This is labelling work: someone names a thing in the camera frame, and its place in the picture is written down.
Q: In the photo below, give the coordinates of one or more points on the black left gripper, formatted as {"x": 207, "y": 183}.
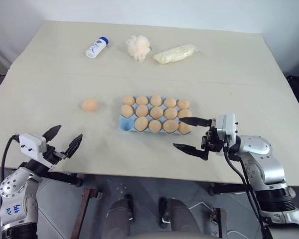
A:
{"x": 52, "y": 154}

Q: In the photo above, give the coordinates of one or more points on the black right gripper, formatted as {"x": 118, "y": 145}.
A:
{"x": 214, "y": 143}

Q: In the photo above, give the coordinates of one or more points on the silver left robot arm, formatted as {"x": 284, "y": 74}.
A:
{"x": 15, "y": 185}

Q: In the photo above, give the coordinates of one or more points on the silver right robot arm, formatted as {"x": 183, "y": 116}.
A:
{"x": 266, "y": 164}

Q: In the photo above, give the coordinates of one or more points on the beige egg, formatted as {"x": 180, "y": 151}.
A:
{"x": 170, "y": 102}
{"x": 141, "y": 124}
{"x": 170, "y": 113}
{"x": 142, "y": 100}
{"x": 185, "y": 129}
{"x": 155, "y": 125}
{"x": 183, "y": 103}
{"x": 156, "y": 100}
{"x": 141, "y": 110}
{"x": 126, "y": 111}
{"x": 185, "y": 113}
{"x": 128, "y": 100}
{"x": 156, "y": 112}
{"x": 89, "y": 105}
{"x": 170, "y": 126}

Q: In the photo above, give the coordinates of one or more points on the blue egg carton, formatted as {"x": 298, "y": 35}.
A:
{"x": 125, "y": 126}

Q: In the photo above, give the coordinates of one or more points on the black table leg bar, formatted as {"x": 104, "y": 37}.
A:
{"x": 229, "y": 189}
{"x": 64, "y": 178}

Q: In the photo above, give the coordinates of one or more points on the rusty metal stand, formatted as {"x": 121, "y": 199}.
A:
{"x": 82, "y": 209}
{"x": 220, "y": 221}

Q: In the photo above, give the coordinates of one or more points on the dark grey rounded shape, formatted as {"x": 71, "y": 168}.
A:
{"x": 119, "y": 216}
{"x": 180, "y": 216}

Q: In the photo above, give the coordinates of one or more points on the clear bag of yellowish filling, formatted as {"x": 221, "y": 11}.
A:
{"x": 174, "y": 53}

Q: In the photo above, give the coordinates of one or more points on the white bottle with blue cap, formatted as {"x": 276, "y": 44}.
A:
{"x": 96, "y": 48}

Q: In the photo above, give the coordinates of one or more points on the white mesh bath pouf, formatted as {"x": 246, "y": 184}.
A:
{"x": 137, "y": 47}

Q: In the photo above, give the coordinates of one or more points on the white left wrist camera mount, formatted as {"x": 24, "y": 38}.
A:
{"x": 31, "y": 145}

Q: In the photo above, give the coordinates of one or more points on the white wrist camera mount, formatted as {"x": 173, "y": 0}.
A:
{"x": 228, "y": 125}
{"x": 31, "y": 145}

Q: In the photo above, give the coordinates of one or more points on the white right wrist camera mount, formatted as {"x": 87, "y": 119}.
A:
{"x": 228, "y": 125}

